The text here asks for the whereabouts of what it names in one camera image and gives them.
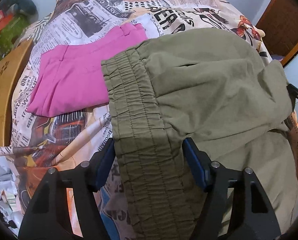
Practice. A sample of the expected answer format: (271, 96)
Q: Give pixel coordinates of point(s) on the wooden stool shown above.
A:
(11, 68)

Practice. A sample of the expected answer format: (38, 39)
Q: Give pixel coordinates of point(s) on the newspaper print bedspread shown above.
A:
(38, 143)

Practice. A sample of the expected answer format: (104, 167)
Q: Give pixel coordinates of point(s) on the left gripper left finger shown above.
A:
(64, 207)

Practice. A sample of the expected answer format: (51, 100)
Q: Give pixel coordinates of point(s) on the grey plush pillow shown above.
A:
(14, 7)

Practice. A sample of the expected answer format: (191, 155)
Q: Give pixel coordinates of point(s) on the green patterned bag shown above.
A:
(11, 28)

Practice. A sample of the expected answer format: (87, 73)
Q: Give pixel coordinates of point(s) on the pink folded pants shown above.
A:
(70, 76)

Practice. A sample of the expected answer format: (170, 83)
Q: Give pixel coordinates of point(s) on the olive green pants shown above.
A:
(212, 86)

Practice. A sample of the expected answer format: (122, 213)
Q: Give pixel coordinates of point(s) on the wooden door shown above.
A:
(280, 24)

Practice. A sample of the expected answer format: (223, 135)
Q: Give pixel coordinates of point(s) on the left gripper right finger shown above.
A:
(252, 215)

